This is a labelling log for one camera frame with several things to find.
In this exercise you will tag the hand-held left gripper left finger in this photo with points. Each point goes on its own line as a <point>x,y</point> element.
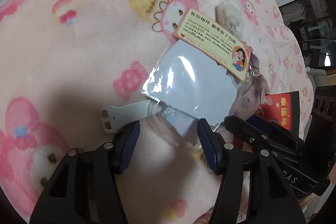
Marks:
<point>128,146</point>

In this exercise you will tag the person's pink printed pajamas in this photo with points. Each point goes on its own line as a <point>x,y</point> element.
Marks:
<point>170,176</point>

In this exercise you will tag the beige sofa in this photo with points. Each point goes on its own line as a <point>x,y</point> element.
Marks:
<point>320,77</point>

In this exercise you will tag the red envelope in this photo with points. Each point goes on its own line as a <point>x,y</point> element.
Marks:
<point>281,108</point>

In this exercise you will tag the clear plastic bag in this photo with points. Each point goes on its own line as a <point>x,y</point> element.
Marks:
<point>181,132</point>

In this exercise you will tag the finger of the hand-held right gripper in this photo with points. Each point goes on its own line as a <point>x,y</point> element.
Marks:
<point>241,129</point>
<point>281,137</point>

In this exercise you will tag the light blue sheet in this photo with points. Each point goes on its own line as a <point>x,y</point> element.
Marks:
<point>191,82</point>

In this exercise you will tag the dark glass display cabinet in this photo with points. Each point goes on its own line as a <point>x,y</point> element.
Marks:
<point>312,29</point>

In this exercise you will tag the mauve knit cloth with pompom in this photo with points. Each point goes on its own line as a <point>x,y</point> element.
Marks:
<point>252,98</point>

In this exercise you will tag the pink cartoon printed blanket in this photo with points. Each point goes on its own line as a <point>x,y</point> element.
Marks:
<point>78,16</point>

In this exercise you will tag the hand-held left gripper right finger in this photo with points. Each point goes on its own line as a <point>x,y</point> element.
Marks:
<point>207,146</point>

